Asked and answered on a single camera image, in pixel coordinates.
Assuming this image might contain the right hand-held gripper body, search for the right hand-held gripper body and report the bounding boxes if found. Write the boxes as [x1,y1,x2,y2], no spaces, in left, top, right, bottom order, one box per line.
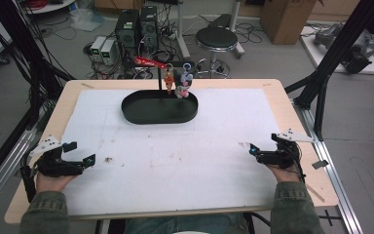
[256,128,316,170]

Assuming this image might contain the grey plush toy keychain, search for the grey plush toy keychain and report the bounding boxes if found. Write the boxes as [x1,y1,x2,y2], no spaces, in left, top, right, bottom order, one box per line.
[173,62,195,99]

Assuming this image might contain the right hand-held gripper cable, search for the right hand-held gripper cable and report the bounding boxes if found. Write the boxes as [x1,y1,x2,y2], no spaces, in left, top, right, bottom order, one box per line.
[290,147,307,183]

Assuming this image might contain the aluminium rail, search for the aluminium rail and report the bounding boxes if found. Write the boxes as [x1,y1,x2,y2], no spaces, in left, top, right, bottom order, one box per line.
[0,106,55,217]
[291,98,364,234]

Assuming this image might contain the black tape piece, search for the black tape piece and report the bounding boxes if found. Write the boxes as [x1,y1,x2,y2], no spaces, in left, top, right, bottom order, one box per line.
[311,159,329,171]

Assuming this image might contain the cardboard box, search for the cardboard box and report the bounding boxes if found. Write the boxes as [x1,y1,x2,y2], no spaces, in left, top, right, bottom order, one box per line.
[260,0,319,46]

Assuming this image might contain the white board with equipment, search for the white board with equipment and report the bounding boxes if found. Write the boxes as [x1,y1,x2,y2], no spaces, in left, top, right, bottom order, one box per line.
[300,22,374,76]

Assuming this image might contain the black metal frame strut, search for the black metal frame strut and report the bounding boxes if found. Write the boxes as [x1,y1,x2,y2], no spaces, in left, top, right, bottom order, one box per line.
[0,0,76,193]
[285,0,374,141]

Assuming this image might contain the hand-held gripper cable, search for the hand-held gripper cable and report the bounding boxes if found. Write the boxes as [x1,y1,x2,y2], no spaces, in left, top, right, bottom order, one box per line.
[290,147,307,183]
[19,165,37,203]

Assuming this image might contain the left hand-held gripper cable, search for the left hand-held gripper cable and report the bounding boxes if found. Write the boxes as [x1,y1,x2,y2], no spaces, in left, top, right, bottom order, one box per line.
[19,165,37,203]

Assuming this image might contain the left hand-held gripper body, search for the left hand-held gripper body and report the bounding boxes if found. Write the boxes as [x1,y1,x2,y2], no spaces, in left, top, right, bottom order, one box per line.
[28,135,86,178]

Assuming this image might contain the orange charm keychain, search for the orange charm keychain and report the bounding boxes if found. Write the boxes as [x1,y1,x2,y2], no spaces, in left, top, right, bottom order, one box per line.
[164,63,175,96]

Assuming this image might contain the black computer tower green label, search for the black computer tower green label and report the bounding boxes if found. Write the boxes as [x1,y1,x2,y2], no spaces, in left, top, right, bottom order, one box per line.
[115,9,141,53]

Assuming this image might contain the black round stool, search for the black round stool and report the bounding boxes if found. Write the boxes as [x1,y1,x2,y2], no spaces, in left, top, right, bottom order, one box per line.
[194,26,240,79]

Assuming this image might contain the red lanyard keychain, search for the red lanyard keychain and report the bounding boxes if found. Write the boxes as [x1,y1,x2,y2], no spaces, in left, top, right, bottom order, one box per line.
[134,57,168,70]

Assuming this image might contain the person's right hand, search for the person's right hand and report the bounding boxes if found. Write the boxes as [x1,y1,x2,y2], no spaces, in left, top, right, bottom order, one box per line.
[266,165,301,183]

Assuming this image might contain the person's legs in jeans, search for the person's legs in jeans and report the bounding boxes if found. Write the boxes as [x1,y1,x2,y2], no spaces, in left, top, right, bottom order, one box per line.
[125,213,251,234]

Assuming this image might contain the white power supply unit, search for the white power supply unit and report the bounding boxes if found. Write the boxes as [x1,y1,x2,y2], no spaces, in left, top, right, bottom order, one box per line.
[90,36,107,57]
[100,38,118,66]

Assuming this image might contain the black oval tray with stand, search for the black oval tray with stand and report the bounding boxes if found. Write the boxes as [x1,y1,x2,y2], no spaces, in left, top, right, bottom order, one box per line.
[121,59,199,125]

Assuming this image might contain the person's left hand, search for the person's left hand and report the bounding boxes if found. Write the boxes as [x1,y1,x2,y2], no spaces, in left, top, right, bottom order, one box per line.
[36,174,77,193]

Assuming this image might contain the clear plastic bag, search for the clear plastic bag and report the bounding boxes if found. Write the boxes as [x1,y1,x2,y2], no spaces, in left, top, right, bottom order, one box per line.
[69,8,105,32]

